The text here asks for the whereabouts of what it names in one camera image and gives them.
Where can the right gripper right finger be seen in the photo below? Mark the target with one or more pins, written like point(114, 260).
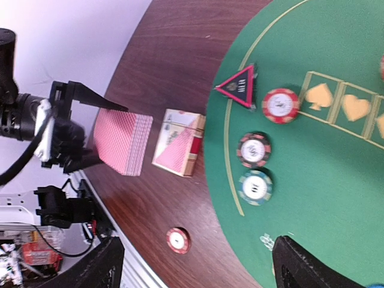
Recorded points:
point(294, 266)

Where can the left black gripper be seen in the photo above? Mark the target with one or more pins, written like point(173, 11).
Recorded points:
point(68, 144)

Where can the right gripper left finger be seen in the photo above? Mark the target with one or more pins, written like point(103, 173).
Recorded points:
point(101, 267)

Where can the red card deck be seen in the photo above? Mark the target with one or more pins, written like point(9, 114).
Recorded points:
point(120, 139)

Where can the orange poker chip stack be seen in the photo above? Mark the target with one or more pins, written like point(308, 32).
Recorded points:
point(178, 240)

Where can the green chip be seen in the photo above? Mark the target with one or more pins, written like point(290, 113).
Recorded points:
point(267, 241)
point(255, 187)

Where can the brown chip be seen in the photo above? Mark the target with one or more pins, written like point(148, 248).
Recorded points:
point(254, 149)

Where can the black red triangular dealer button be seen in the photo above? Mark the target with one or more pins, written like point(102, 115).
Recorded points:
point(241, 87)

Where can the red chips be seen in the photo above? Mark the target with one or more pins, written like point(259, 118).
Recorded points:
point(281, 106)
point(381, 68)

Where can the blue small blind button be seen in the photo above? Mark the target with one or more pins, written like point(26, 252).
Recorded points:
point(376, 285)

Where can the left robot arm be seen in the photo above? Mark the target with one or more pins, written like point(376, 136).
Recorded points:
point(19, 114)

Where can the card deck box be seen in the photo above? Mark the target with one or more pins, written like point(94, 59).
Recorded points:
point(179, 142)

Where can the round green poker mat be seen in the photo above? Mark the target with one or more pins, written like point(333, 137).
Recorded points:
point(328, 178)

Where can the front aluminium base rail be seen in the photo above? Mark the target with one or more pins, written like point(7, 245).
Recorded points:
point(135, 271)

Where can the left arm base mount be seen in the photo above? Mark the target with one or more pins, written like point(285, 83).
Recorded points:
point(57, 209)

